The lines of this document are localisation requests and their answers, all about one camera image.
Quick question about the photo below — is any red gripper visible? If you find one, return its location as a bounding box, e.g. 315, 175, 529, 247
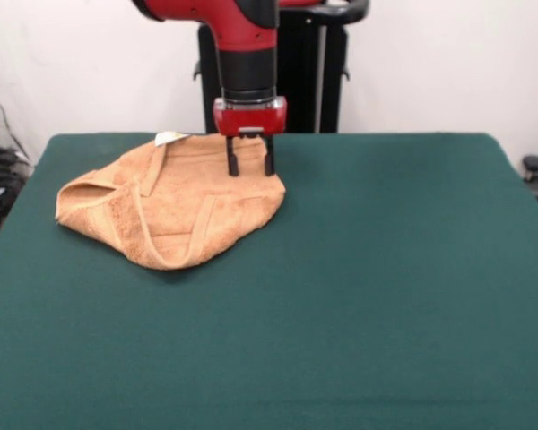
213, 96, 290, 177

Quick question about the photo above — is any orange terry towel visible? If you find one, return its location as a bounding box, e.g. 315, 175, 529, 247
55, 131, 287, 271

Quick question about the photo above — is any dark green table cloth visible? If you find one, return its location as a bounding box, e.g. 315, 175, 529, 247
0, 132, 538, 430

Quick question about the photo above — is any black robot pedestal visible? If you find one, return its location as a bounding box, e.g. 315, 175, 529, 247
192, 0, 371, 134

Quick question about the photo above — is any grey cable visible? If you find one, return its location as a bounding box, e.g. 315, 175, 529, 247
0, 82, 31, 163

